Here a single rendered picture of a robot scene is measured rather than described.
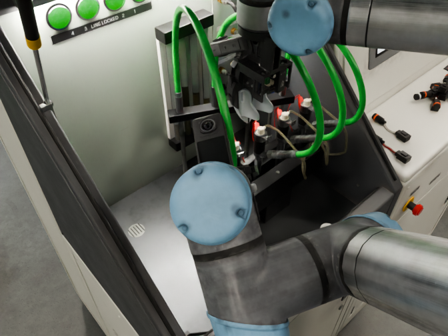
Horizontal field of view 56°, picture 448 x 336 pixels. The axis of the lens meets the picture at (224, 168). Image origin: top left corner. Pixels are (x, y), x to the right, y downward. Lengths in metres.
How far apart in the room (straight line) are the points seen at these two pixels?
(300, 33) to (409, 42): 0.11
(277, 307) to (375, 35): 0.30
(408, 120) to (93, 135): 0.86
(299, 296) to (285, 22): 0.29
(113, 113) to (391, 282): 0.82
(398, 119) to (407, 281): 1.00
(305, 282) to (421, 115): 0.99
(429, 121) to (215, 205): 1.04
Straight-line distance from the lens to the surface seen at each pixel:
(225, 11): 1.15
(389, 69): 1.35
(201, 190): 0.38
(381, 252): 0.39
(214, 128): 0.59
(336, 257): 0.44
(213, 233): 0.38
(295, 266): 0.43
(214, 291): 0.42
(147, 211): 1.20
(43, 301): 2.12
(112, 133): 1.09
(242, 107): 0.80
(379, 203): 1.11
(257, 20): 0.68
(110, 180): 1.17
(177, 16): 0.86
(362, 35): 0.51
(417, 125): 1.32
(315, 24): 0.49
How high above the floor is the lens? 1.75
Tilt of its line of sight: 45 degrees down
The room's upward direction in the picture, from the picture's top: straight up
